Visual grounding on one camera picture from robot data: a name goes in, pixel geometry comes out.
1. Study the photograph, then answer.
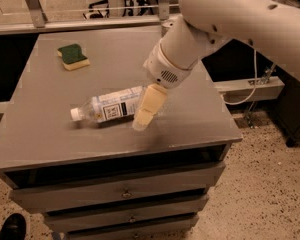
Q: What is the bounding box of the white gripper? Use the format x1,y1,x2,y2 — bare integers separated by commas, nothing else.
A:
132,42,191,131

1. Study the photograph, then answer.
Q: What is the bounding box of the clear plastic tea bottle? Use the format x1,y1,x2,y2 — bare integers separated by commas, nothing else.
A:
70,86,144,123

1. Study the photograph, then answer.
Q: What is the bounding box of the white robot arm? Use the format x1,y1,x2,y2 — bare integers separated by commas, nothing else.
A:
133,0,300,131

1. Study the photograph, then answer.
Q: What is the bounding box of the silver aluminium drink can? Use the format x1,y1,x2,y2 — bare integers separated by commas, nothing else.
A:
161,19,174,37

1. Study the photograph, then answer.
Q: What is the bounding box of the green and yellow sponge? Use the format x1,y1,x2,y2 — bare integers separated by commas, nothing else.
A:
57,44,90,71

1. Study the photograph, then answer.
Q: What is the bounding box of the black office chair base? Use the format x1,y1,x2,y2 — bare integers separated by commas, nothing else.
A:
83,0,158,19

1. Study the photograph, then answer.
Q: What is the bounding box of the top grey drawer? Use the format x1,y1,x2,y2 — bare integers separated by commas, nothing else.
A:
10,162,225,213

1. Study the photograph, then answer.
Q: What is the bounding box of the grey drawer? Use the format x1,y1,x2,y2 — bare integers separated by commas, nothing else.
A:
45,195,208,232
10,162,225,213
67,213,199,240

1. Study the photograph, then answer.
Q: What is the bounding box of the grey drawer cabinet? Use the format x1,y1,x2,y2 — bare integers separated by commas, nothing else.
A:
0,24,244,240

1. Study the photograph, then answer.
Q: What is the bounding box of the bottom grey drawer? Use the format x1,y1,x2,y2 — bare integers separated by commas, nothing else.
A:
67,213,199,240

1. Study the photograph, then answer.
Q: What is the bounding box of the middle grey drawer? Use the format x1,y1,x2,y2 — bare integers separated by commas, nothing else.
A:
45,195,208,232

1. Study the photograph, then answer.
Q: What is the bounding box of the black shoe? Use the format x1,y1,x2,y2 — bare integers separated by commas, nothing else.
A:
0,213,26,240

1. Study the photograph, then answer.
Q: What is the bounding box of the white cable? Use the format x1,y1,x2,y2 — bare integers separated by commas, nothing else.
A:
223,48,260,106

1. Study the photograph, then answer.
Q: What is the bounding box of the metal frame rail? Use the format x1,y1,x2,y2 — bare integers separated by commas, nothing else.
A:
0,0,300,36

